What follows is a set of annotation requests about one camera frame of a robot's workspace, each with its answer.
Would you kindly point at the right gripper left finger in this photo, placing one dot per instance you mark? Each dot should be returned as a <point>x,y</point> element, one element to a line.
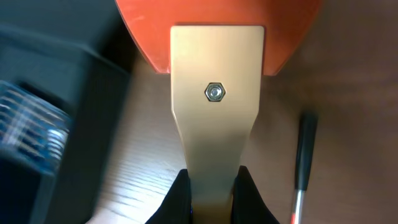
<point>176,206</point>

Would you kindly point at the orange scraper wooden handle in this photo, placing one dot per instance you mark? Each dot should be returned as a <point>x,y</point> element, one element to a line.
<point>216,52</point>

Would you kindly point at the blue screwdriver bit case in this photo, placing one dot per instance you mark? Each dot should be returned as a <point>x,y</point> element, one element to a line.
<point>33,130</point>

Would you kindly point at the small black-handled hammer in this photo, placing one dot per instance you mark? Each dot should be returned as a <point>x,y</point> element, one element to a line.
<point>307,130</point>

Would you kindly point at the dark green open box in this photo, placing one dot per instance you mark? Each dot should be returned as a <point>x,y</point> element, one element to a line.
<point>77,55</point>

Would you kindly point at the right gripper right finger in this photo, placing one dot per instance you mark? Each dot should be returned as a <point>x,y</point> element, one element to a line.
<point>248,205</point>

